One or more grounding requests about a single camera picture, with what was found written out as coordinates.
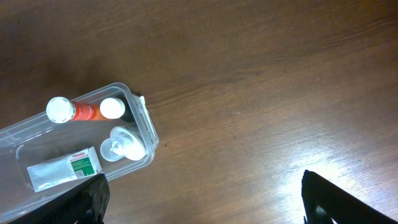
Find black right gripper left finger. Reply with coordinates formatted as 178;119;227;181
11;174;110;224

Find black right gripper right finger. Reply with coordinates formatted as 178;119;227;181
302;170;397;224

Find white Panadol box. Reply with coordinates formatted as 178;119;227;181
27;147;102;192

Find clear spray bottle white label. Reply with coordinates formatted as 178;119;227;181
100;126;147;162

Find orange Redoxon tube white cap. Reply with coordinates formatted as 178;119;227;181
46;96;108;124

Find clear plastic container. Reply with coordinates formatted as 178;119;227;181
1;83;159;223

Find dark bottle with white cap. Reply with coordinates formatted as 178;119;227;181
99;96;135;123

